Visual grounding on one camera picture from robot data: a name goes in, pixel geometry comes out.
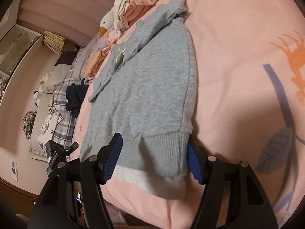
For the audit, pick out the grey New York sweatshirt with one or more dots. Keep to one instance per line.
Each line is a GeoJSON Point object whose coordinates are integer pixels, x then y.
{"type": "Point", "coordinates": [146, 92]}

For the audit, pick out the white printed garment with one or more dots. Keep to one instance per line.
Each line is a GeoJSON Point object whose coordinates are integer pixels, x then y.
{"type": "Point", "coordinates": [48, 127]}

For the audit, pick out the colourful woven wall decoration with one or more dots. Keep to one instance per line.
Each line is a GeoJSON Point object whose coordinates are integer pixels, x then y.
{"type": "Point", "coordinates": [28, 123]}

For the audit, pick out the navy crumpled garment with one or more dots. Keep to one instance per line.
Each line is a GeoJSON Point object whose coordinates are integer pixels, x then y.
{"type": "Point", "coordinates": [75, 95]}

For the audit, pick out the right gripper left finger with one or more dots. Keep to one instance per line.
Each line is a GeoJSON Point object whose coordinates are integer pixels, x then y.
{"type": "Point", "coordinates": [71, 197]}

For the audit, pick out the orange folded garment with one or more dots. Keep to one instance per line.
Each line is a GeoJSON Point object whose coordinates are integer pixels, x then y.
{"type": "Point", "coordinates": [93, 64]}

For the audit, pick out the pink printed duvet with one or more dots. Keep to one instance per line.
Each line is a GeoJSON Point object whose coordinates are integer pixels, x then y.
{"type": "Point", "coordinates": [248, 106]}

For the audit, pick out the beige pillow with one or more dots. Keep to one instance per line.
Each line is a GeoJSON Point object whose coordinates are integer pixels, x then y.
{"type": "Point", "coordinates": [57, 78]}

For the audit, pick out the small plush toy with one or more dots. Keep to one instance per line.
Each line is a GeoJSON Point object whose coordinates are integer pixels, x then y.
{"type": "Point", "coordinates": [41, 89]}

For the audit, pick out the white wall socket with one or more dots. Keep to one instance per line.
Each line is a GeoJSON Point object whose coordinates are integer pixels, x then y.
{"type": "Point", "coordinates": [14, 171]}

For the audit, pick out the pink curtain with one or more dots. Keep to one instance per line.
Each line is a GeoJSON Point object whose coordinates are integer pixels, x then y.
{"type": "Point", "coordinates": [76, 20]}

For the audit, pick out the white goose plush toy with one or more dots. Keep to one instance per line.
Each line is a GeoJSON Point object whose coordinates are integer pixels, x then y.
{"type": "Point", "coordinates": [106, 22]}

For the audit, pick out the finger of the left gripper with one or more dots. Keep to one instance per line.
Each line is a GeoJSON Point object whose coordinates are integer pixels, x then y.
{"type": "Point", "coordinates": [71, 148]}

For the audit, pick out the cream folded garment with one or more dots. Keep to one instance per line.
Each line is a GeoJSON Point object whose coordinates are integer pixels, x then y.
{"type": "Point", "coordinates": [119, 8]}

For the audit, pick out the black garment on pillow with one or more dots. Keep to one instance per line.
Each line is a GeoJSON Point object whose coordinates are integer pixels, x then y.
{"type": "Point", "coordinates": [67, 57]}

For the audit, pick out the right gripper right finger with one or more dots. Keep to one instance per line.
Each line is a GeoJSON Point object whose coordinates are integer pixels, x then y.
{"type": "Point", "coordinates": [249, 206]}

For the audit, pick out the pink folded garment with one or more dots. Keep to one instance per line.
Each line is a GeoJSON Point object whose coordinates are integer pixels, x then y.
{"type": "Point", "coordinates": [137, 7]}

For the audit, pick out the wall shelf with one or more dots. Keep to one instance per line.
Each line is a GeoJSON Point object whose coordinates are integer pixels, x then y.
{"type": "Point", "coordinates": [17, 42]}

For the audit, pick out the yellow pleated curtain fabric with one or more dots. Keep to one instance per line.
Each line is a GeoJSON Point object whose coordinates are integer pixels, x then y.
{"type": "Point", "coordinates": [54, 42]}

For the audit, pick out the plaid blue pillow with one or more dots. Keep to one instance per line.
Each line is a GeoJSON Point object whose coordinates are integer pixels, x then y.
{"type": "Point", "coordinates": [55, 104]}

